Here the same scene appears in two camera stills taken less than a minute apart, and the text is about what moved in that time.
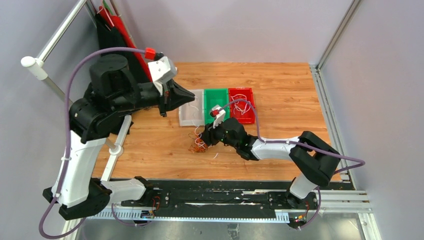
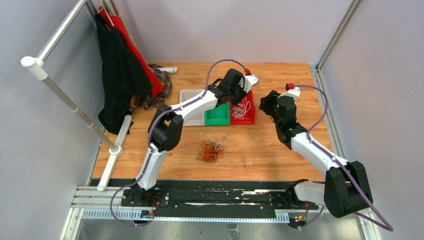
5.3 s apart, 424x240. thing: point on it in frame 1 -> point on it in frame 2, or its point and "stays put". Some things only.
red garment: (116, 22) stays put
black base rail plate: (234, 194) stays put
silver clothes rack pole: (38, 65) stays put
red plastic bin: (242, 104) stays put
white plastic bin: (192, 114) stays put
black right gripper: (208, 135) -> (267, 102)
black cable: (191, 136) -> (210, 150)
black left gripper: (174, 95) -> (243, 92)
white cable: (198, 125) -> (239, 110)
